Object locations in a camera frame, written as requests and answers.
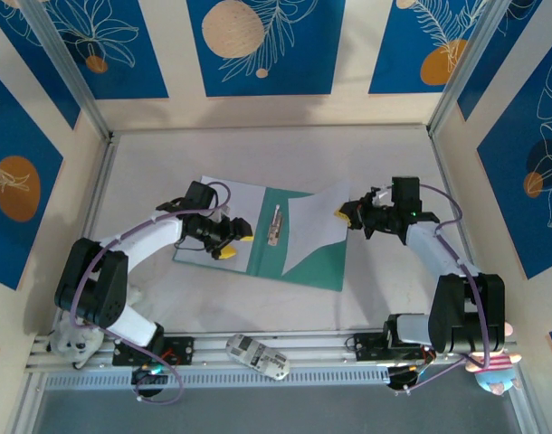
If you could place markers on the green folder with translucent cover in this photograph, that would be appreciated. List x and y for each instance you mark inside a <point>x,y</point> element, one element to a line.
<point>303,276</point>

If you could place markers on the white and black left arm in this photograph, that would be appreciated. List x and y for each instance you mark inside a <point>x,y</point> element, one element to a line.
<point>145,237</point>

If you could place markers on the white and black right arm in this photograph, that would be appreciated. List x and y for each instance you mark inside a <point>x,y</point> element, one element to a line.
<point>432,251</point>

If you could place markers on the silver metal folder clip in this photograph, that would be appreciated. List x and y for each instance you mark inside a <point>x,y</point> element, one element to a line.
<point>275,226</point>

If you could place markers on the crumpled silver printed can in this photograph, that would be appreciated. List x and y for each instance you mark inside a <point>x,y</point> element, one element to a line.
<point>258,357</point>

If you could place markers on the white plush dog toy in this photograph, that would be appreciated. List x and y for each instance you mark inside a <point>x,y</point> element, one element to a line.
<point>72,346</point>

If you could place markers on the cartoon plush doll striped shirt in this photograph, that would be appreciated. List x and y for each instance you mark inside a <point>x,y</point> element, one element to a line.
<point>497,366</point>

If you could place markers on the aluminium side rail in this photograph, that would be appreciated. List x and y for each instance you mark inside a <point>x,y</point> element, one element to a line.
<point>448,181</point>
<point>92,203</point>

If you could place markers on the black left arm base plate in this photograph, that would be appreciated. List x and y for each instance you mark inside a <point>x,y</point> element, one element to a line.
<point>181,350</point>

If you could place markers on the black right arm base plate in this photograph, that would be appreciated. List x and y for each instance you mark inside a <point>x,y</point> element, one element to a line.
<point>366,346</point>

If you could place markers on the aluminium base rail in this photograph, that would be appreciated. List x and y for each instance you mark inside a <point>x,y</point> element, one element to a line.
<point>321,350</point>

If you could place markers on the aluminium frame post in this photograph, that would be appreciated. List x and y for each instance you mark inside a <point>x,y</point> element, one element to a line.
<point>65,59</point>
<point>483,59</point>

